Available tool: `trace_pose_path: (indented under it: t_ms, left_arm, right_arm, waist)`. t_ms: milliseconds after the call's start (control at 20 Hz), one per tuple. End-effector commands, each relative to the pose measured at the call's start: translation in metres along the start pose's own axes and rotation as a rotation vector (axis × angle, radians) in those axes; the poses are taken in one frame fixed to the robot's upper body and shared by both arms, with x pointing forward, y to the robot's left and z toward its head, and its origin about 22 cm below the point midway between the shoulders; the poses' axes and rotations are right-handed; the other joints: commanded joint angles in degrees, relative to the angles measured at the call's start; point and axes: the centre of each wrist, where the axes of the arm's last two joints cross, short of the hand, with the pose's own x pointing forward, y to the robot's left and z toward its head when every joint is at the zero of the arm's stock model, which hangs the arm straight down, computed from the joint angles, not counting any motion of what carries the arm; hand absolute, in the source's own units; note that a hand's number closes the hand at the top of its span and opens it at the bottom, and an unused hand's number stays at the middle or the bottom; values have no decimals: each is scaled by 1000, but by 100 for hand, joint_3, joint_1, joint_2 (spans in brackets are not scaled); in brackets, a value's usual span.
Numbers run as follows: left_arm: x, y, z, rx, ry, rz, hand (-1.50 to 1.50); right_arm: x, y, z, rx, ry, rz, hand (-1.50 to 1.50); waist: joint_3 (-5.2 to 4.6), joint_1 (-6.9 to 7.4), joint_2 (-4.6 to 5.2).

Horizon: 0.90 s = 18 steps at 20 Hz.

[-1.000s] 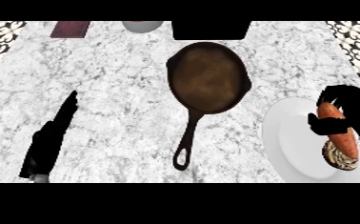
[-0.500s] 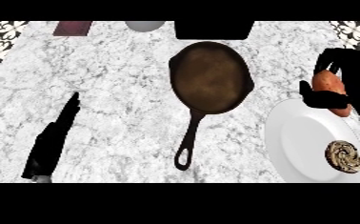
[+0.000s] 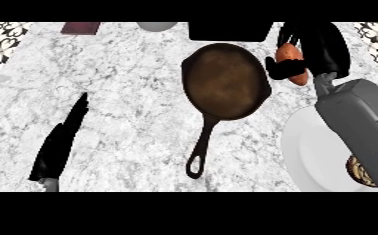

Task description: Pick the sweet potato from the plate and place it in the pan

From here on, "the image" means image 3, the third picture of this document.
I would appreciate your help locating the brown round food item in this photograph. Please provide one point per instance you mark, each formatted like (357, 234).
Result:
(358, 172)

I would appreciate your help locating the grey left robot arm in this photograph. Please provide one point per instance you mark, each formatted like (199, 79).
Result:
(50, 184)

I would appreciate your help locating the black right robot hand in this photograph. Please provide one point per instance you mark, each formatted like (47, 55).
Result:
(323, 50)

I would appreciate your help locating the white plate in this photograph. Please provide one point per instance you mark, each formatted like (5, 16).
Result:
(315, 159)

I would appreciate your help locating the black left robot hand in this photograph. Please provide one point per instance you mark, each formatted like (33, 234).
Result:
(56, 145)

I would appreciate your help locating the black rectangular appliance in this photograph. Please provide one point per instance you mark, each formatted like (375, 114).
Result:
(231, 31)

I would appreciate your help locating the dark red flat object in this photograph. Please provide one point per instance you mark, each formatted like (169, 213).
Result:
(81, 28)

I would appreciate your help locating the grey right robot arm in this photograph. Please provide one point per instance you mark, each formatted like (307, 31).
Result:
(352, 119)

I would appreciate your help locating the black cast iron pan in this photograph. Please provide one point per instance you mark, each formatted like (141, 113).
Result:
(224, 85)

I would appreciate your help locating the orange sweet potato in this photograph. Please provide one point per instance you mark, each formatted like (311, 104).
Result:
(298, 59)

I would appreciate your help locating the grey round bowl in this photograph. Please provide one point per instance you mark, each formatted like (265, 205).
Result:
(157, 26)

